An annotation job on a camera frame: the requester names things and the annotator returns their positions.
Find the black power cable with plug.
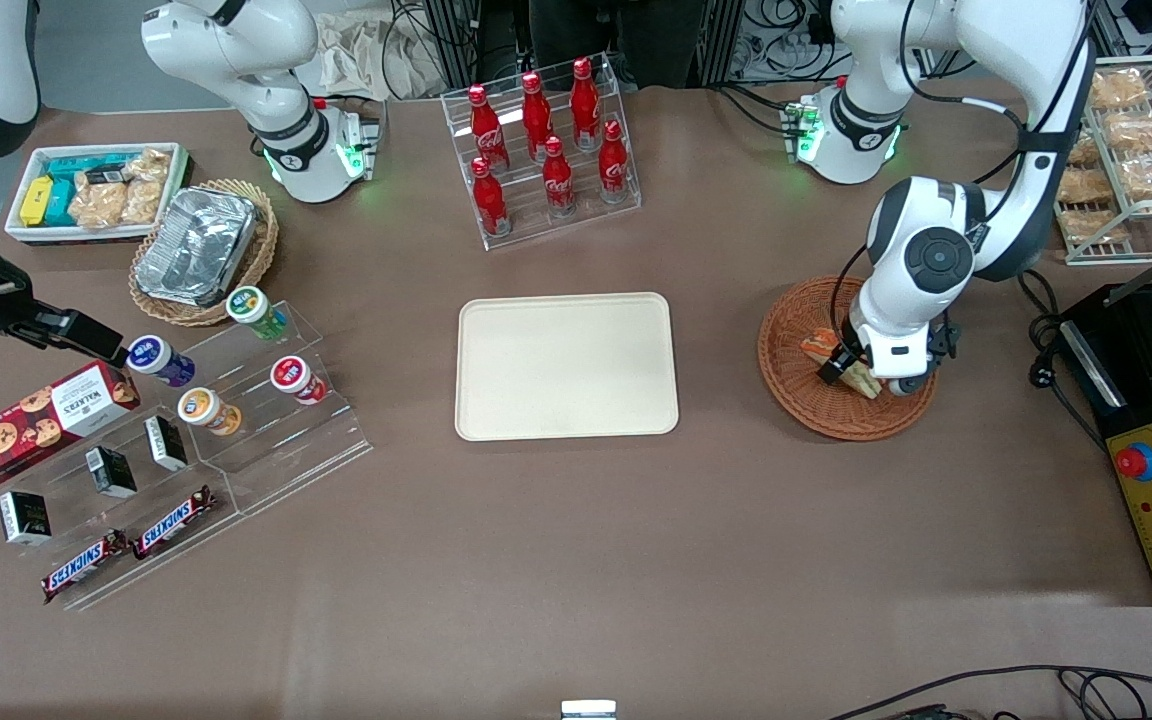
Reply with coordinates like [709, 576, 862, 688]
[1016, 268, 1073, 391]

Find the clear acrylic cup stand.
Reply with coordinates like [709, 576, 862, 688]
[176, 300, 374, 516]

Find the clear bag of crackers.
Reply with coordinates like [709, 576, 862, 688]
[121, 150, 173, 224]
[69, 180, 128, 230]

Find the grey arm base connector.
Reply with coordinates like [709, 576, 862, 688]
[336, 105, 383, 183]

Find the red cola bottle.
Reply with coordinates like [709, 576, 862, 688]
[571, 57, 602, 151]
[521, 72, 555, 161]
[471, 157, 513, 238]
[468, 84, 510, 171]
[542, 136, 577, 218]
[598, 120, 632, 204]

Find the orange lidded cup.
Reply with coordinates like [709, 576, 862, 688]
[177, 387, 242, 436]

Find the red Walkers cookie box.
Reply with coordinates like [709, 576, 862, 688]
[0, 360, 141, 491]

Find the yellow snack box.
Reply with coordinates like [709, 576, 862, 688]
[19, 177, 56, 227]

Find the beige plastic tray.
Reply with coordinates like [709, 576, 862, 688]
[455, 292, 680, 442]

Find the background cable bundle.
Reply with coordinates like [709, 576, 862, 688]
[724, 0, 842, 86]

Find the clear acrylic bottle rack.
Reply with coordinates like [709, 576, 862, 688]
[441, 52, 643, 251]

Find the aluminium foil container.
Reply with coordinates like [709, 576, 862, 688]
[136, 187, 259, 308]

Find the small black carton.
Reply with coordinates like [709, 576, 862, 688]
[85, 446, 138, 500]
[0, 491, 52, 546]
[144, 415, 189, 472]

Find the red lidded cup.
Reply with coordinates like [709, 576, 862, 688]
[270, 355, 328, 405]

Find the green lidded cup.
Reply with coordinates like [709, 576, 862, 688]
[226, 286, 289, 341]

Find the brown wicker basket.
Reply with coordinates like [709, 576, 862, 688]
[758, 276, 939, 442]

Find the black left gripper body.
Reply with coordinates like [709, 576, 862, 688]
[839, 318, 959, 398]

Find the black appliance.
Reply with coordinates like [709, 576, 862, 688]
[1051, 283, 1152, 607]

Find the clear acrylic snack stand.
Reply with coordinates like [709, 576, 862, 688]
[0, 395, 239, 612]

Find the triangular sandwich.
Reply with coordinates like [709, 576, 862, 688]
[800, 330, 887, 401]

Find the green-lit arm base connector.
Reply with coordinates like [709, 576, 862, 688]
[781, 98, 829, 163]

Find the person in dark clothes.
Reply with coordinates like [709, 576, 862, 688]
[528, 0, 712, 93]

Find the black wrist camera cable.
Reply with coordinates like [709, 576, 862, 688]
[829, 0, 1097, 351]

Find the light wicker basket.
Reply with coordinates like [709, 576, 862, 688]
[129, 179, 280, 328]

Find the Snickers bar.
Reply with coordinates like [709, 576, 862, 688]
[41, 530, 130, 604]
[132, 486, 216, 560]

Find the white plastic snack bin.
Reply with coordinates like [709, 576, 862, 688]
[4, 143, 193, 246]

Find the black cable at table edge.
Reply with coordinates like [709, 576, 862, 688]
[826, 664, 1152, 720]

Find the purple lidded cup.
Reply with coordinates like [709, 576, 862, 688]
[126, 335, 197, 389]

